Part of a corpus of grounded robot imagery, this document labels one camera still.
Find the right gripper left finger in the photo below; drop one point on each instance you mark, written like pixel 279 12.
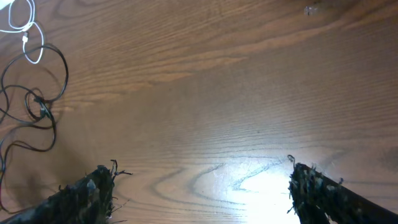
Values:
pixel 88 200

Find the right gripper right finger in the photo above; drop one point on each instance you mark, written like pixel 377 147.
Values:
pixel 318 199

